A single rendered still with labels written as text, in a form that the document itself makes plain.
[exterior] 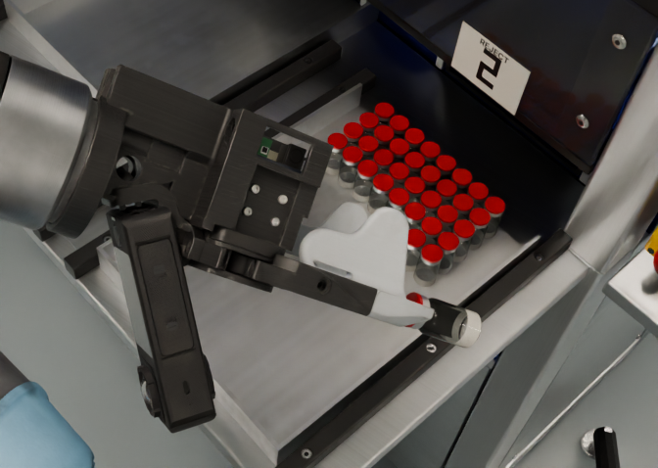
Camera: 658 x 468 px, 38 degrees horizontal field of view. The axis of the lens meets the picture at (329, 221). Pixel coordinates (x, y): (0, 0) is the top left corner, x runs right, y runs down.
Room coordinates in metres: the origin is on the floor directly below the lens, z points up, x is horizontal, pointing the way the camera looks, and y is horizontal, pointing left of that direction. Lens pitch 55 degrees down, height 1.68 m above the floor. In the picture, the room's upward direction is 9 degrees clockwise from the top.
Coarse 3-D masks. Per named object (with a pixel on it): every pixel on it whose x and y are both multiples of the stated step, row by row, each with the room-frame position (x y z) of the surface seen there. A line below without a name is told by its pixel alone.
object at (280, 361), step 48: (288, 144) 0.65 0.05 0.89; (336, 192) 0.61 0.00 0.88; (192, 288) 0.47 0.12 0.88; (240, 288) 0.48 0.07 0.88; (432, 288) 0.51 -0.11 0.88; (480, 288) 0.50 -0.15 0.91; (240, 336) 0.42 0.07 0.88; (288, 336) 0.43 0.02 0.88; (336, 336) 0.44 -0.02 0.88; (384, 336) 0.45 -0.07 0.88; (240, 384) 0.38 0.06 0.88; (288, 384) 0.38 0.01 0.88; (336, 384) 0.39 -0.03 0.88; (288, 432) 0.34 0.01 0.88
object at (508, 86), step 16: (464, 32) 0.70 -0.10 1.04; (464, 48) 0.70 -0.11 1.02; (480, 48) 0.69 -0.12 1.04; (496, 48) 0.68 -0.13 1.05; (464, 64) 0.69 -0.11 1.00; (512, 64) 0.66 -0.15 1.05; (480, 80) 0.68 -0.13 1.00; (496, 80) 0.67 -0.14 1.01; (512, 80) 0.66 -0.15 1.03; (496, 96) 0.67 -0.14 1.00; (512, 96) 0.65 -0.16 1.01; (512, 112) 0.65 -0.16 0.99
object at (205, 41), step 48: (48, 0) 0.82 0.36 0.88; (96, 0) 0.83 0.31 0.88; (144, 0) 0.85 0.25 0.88; (192, 0) 0.86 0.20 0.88; (240, 0) 0.87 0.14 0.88; (288, 0) 0.88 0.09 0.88; (336, 0) 0.89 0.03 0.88; (48, 48) 0.73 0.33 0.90; (96, 48) 0.76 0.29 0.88; (144, 48) 0.77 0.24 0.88; (192, 48) 0.78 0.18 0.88; (240, 48) 0.79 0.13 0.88; (288, 48) 0.80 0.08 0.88
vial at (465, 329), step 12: (432, 300) 0.29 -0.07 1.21; (444, 312) 0.29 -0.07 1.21; (456, 312) 0.29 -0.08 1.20; (468, 312) 0.29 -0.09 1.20; (420, 324) 0.28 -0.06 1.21; (432, 324) 0.28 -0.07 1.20; (444, 324) 0.28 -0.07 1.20; (456, 324) 0.28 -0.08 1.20; (468, 324) 0.29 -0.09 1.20; (480, 324) 0.29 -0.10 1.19; (432, 336) 0.28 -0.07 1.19; (444, 336) 0.28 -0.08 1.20; (456, 336) 0.28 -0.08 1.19; (468, 336) 0.28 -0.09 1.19
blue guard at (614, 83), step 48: (384, 0) 0.77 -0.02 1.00; (432, 0) 0.73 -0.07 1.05; (480, 0) 0.70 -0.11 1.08; (528, 0) 0.67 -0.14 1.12; (576, 0) 0.64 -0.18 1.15; (624, 0) 0.62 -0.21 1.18; (528, 48) 0.66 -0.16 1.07; (576, 48) 0.63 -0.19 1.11; (624, 48) 0.60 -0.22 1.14; (528, 96) 0.65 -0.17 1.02; (576, 96) 0.62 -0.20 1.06; (624, 96) 0.59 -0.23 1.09; (576, 144) 0.61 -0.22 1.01
